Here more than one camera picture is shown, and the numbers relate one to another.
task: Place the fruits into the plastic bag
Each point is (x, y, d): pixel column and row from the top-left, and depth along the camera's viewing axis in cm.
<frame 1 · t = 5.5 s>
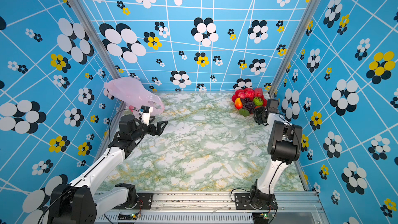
left hand: (160, 119, 82), fingers open
right hand: (253, 111, 101), fingers open
pink plastic bag: (131, 91, 100), point 17 cm above the table
red flower-shaped plate: (235, 96, 114), point 4 cm above the table
green custard apple: (258, 101, 108), point 7 cm above the table
dark purple grape bunch: (247, 104, 106), point 7 cm above the table
yellow red mango: (238, 103, 107), point 7 cm above the table
red dragon fruit: (258, 92, 110), point 9 cm above the table
red strawberry: (250, 94, 113), point 7 cm above the table
pink red apple: (241, 95, 113), point 6 cm above the table

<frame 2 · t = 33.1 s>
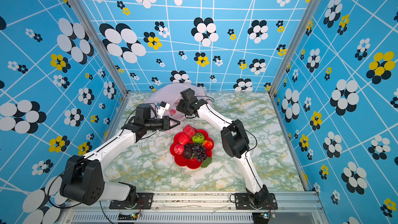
left hand: (180, 123, 80), fingers closed
right hand: (178, 107, 96), fingers open
pink plastic bag: (172, 96, 92), point 21 cm above the table
red flower-shaped plate: (192, 163, 85), point 3 cm above the table
green custard apple: (198, 138, 90), point 7 cm above the table
dark purple grape bunch: (199, 151, 88), point 4 cm above the table
red dragon fruit: (189, 130, 90), point 10 cm above the table
pink red apple: (179, 149, 86), point 7 cm above the table
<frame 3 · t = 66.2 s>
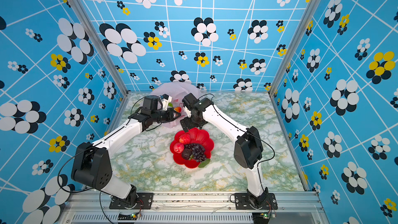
left hand: (181, 114, 84), fingers closed
right hand: (192, 126, 86), fingers open
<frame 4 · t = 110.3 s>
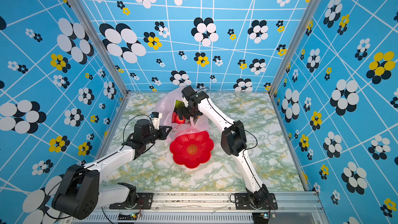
left hand: (172, 127, 86), fingers closed
right hand: (187, 117, 94), fingers open
pink plastic bag: (165, 103, 97), point 14 cm above the table
red strawberry: (175, 118, 101), point 6 cm above the table
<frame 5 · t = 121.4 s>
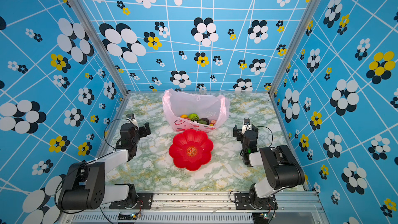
left hand: (140, 123, 91), fingers open
right hand: (246, 125, 92), fingers open
pink plastic bag: (173, 104, 70), point 35 cm above the table
